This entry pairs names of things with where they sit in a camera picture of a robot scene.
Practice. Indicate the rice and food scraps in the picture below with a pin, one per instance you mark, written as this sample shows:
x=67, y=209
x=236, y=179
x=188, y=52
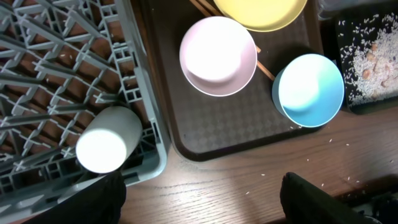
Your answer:
x=373, y=68

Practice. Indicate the clear plastic waste container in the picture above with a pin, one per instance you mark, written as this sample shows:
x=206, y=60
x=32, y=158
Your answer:
x=329, y=8

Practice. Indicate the wooden chopstick upper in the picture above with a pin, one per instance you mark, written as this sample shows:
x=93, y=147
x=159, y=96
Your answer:
x=214, y=12

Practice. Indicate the blue bowl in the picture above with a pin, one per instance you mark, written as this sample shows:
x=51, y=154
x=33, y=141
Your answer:
x=309, y=91

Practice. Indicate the white green cup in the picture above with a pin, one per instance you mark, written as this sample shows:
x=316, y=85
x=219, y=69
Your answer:
x=109, y=140

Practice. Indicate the yellow plate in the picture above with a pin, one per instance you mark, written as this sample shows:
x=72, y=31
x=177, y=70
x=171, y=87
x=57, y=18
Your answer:
x=262, y=15

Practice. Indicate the dark brown serving tray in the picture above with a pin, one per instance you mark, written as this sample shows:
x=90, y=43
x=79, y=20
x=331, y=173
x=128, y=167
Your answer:
x=204, y=127

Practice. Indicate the grey dishwasher rack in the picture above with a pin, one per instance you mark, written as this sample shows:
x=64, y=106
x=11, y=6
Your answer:
x=62, y=62

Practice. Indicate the black waste bin tray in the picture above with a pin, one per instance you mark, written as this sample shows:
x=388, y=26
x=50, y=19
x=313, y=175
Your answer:
x=367, y=62

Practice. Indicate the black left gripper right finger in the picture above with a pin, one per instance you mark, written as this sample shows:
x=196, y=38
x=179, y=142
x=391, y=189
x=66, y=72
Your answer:
x=304, y=203

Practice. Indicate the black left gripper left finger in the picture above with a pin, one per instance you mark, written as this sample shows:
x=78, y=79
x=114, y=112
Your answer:
x=100, y=203

